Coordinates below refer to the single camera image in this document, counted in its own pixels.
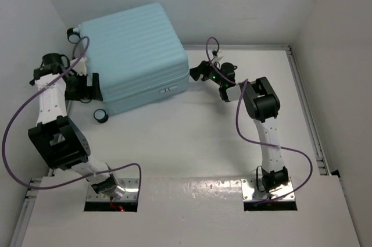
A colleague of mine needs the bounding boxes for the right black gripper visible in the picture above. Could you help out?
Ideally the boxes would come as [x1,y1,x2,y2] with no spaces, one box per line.
[186,59,224,88]

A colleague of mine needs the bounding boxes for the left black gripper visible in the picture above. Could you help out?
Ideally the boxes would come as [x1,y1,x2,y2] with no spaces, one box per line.
[66,71,103,100]

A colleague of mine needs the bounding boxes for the light blue hardshell suitcase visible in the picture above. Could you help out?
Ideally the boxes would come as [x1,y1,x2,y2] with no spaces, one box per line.
[78,3,189,115]

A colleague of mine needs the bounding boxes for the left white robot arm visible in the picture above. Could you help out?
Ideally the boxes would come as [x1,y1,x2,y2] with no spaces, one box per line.
[28,53,124,199]

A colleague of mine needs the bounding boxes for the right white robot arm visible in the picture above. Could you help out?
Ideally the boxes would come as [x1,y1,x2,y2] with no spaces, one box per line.
[189,61,289,192]

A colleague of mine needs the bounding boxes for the front suitcase wheel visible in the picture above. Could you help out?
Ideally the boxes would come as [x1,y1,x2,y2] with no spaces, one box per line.
[94,109,109,124]

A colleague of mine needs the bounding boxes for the lid suitcase wheel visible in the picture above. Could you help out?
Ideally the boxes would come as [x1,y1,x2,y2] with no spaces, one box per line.
[66,28,80,44]

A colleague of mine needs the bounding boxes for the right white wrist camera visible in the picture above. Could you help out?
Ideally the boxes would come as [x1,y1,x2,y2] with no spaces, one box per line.
[212,51,223,64]

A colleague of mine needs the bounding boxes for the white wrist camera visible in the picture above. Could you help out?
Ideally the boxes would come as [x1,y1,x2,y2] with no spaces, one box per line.
[71,56,88,76]
[212,51,223,64]

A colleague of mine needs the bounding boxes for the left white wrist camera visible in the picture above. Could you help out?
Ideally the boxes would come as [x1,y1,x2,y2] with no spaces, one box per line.
[71,56,88,76]

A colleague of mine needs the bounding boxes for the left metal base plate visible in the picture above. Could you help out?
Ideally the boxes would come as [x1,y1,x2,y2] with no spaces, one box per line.
[86,178,140,203]

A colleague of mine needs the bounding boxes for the metal base plate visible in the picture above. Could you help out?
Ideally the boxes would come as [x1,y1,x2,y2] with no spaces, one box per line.
[86,178,140,203]
[241,177,295,203]

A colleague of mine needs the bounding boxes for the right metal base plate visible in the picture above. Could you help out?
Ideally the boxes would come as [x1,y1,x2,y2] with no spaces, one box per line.
[241,177,295,203]

